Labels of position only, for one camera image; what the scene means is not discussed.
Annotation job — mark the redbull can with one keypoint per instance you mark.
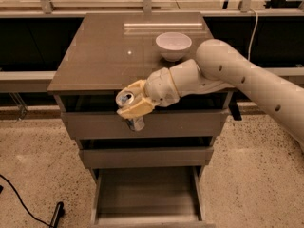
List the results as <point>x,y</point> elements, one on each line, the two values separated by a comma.
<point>136,123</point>

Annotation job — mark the black plug on floor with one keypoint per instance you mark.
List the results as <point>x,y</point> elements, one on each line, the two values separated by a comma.
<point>58,213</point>

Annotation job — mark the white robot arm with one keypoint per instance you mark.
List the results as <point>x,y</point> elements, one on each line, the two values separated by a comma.
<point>216,66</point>

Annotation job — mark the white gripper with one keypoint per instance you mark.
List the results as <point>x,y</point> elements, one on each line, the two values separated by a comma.
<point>161,86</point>

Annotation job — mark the metal railing frame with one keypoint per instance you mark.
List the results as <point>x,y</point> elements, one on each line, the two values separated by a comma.
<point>25,79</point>

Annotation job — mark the grey middle drawer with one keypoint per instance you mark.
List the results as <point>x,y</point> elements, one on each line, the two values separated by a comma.
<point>151,152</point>

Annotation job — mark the white ceramic bowl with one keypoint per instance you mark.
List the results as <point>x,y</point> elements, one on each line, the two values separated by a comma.
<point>173,45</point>

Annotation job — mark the grey top drawer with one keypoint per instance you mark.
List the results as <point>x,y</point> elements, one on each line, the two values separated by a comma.
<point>94,117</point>

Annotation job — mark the grey drawer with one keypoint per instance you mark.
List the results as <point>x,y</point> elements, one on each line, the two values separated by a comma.
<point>151,152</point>
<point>157,197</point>
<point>94,117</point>

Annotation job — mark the grey bottom drawer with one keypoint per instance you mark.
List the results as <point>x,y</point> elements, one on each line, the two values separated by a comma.
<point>157,197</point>

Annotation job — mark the grey drawer cabinet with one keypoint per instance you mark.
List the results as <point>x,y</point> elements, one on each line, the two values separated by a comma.
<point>148,178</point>

